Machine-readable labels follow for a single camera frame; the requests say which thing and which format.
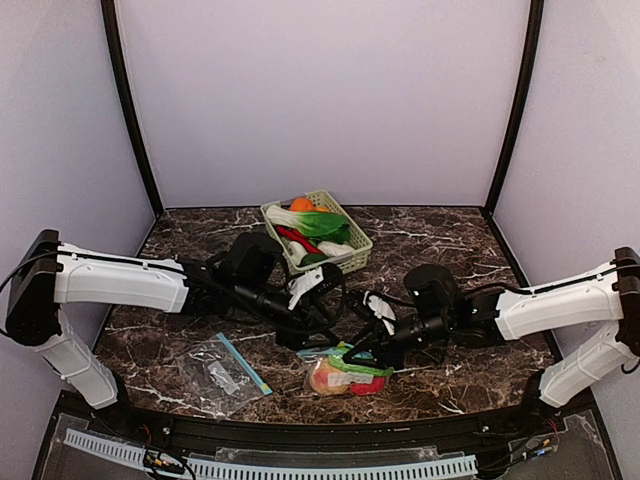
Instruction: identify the red toy apple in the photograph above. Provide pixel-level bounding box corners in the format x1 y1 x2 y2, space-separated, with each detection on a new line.
349 374 388 396

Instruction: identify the clear zip bag blue zipper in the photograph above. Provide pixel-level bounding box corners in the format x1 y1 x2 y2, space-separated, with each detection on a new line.
297 342 394 396

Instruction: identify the yellow peach toy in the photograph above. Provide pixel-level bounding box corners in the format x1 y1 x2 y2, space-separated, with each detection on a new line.
309 357 350 396

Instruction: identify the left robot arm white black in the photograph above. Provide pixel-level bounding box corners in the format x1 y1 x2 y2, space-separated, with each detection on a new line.
1 230 344 410

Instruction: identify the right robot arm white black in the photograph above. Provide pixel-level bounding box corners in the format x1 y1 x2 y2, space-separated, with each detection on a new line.
343 247 639 413

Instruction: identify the spare clear zip bag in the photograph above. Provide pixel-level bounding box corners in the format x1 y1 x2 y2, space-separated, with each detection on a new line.
176 333 273 420

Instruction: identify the dark green toy vegetable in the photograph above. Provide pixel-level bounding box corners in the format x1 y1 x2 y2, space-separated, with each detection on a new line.
298 253 328 268

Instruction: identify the beige perforated plastic basket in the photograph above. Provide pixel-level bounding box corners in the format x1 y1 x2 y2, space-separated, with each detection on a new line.
260 188 375 275

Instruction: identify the red chili pepper toy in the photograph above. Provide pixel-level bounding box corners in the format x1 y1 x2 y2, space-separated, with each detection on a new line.
275 225 322 254

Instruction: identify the green white bok choy toy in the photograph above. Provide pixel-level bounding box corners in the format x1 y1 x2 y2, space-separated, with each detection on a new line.
265 205 351 244

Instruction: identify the orange toy fruit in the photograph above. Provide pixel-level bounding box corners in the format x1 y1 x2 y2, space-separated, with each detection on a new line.
289 197 330 213

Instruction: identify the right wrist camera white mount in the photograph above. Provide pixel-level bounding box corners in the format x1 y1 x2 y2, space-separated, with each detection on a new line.
348 290 397 336

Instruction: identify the black front rail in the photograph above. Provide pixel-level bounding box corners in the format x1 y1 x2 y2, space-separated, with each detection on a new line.
90 394 589 453

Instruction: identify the white slotted cable duct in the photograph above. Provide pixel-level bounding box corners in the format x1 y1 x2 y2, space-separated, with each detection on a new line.
63 428 478 479

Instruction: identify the left black frame post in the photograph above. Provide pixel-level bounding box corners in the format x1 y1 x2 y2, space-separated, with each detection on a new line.
100 0 165 218

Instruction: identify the black frame post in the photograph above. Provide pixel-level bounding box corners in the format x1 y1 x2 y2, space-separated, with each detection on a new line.
100 0 165 218
484 0 545 217

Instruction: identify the right black frame post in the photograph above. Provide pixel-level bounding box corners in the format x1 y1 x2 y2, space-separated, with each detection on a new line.
484 0 545 217

